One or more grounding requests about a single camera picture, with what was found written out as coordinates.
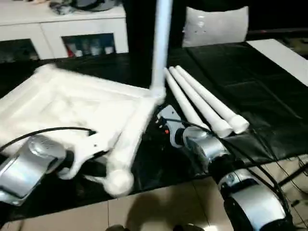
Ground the white plastic table leg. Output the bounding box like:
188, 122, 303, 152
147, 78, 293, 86
163, 67, 211, 132
175, 64, 250, 135
168, 66, 234, 138
149, 0, 174, 99

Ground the white plastic table top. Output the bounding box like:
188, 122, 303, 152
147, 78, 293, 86
0, 64, 167, 197

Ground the dark robot leg part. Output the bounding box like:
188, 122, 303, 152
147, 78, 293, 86
172, 223, 205, 231
105, 224, 130, 231

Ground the white plastic upturned table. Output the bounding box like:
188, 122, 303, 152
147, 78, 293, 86
0, 42, 308, 217

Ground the black cabinet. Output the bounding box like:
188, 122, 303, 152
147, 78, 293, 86
125, 0, 191, 55

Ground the grey cushion with holes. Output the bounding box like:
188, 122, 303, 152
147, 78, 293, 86
181, 6, 250, 48

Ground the black floor stand foot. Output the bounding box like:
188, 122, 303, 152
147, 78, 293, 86
279, 166, 308, 186

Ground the white cabinet with glass doors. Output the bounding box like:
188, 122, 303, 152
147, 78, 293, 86
0, 0, 129, 61

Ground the black screen with red light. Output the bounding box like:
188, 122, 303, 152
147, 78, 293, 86
247, 27, 308, 40

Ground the dark clutter pile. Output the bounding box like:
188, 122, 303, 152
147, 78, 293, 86
49, 0, 114, 14

